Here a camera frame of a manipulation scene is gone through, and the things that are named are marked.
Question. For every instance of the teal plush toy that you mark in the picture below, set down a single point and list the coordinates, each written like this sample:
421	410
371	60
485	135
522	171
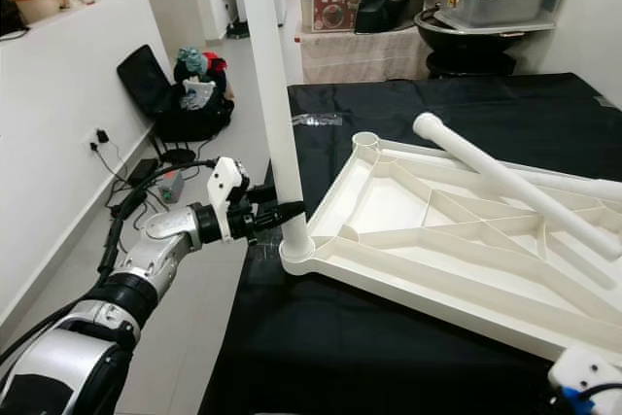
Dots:
191	60

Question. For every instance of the flat clear plastic strip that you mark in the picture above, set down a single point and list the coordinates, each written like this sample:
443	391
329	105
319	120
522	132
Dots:
319	121

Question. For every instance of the open black suitcase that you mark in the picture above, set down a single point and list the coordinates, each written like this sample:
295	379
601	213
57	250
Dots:
141	75

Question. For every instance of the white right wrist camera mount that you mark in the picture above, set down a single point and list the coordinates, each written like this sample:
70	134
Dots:
588	371

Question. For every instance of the black cloth cover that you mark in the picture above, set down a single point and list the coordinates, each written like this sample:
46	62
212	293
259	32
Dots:
330	357

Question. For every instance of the beige cloth covered table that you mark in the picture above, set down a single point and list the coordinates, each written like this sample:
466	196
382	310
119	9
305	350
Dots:
360	55

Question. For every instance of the black power strip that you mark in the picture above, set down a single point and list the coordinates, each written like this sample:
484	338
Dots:
128	201

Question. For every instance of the beige container orange lid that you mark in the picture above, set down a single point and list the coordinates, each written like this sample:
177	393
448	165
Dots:
36	2

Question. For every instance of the red cloth item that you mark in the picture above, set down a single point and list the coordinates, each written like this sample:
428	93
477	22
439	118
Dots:
215	63

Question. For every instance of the black wok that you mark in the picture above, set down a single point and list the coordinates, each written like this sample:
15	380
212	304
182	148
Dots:
466	51

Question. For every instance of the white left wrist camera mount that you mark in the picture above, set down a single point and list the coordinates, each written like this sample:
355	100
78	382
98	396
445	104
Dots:
225	182

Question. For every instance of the grey charger with red label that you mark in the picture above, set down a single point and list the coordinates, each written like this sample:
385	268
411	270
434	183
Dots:
170	187

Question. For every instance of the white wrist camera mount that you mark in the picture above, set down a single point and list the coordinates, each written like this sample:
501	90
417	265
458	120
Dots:
588	371
225	182

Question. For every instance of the wall socket with black plugs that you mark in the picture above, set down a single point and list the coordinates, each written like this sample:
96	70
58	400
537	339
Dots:
101	140

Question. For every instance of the white shelf board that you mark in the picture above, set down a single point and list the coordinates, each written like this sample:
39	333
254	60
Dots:
544	28

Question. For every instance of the black mop head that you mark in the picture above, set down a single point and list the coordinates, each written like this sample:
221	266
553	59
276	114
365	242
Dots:
234	30

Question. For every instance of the white plastic bag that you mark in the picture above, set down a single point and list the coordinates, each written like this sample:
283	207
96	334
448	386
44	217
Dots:
197	94

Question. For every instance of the clear plastic storage box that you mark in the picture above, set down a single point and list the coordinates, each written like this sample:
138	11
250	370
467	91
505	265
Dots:
501	2

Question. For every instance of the flat black router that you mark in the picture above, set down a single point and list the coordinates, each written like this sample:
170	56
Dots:
179	155

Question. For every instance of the white plastic table leg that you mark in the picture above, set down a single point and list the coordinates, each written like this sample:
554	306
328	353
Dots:
267	75
496	172

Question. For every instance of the white plastic table top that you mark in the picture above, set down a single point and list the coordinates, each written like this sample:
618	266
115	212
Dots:
428	269

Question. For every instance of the black power adapter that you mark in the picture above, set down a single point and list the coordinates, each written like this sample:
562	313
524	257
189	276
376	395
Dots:
145	169

